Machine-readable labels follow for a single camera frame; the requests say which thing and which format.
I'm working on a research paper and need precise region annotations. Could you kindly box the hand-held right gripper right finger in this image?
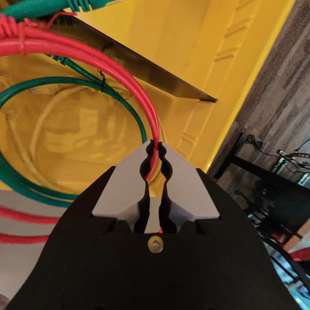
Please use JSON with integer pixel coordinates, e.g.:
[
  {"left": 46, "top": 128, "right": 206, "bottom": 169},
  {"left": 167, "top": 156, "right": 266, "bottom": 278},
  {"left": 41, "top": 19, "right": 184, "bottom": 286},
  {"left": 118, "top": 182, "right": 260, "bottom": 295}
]
[{"left": 158, "top": 142, "right": 221, "bottom": 234}]

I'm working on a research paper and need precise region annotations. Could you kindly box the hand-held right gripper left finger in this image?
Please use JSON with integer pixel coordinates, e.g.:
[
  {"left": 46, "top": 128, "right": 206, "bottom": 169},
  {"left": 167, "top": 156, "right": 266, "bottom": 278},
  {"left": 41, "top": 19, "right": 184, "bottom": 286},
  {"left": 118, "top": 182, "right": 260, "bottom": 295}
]
[{"left": 91, "top": 140, "right": 155, "bottom": 233}]

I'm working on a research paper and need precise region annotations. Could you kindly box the red ethernet cable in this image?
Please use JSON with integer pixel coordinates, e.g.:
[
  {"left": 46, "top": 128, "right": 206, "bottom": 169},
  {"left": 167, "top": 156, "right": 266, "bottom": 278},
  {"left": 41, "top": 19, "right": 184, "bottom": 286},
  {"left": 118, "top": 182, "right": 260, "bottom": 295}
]
[{"left": 0, "top": 11, "right": 161, "bottom": 245}]

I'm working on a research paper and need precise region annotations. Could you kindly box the yellow plastic bin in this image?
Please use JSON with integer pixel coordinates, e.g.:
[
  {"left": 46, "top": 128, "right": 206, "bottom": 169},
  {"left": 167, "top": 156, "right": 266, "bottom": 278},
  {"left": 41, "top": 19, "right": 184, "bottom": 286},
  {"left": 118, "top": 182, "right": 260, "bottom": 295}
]
[{"left": 0, "top": 0, "right": 297, "bottom": 201}]

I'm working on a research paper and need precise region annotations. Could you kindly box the black bin divider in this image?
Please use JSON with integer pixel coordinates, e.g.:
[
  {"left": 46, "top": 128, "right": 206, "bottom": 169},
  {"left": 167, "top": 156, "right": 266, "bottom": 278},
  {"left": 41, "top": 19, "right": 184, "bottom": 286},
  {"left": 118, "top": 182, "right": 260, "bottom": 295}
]
[{"left": 50, "top": 17, "right": 217, "bottom": 103}]

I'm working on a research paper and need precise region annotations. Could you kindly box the black desk frame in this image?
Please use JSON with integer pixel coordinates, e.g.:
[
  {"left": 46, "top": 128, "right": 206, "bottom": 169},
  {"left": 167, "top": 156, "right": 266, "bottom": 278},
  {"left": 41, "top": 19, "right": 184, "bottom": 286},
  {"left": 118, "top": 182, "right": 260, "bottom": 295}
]
[{"left": 214, "top": 132, "right": 310, "bottom": 226}]

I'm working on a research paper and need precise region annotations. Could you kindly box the green ethernet cable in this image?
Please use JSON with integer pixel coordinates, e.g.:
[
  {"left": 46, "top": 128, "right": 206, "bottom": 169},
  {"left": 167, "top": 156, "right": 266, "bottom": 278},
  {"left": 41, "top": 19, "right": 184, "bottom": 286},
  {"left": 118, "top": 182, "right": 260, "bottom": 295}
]
[{"left": 0, "top": 0, "right": 148, "bottom": 208}]

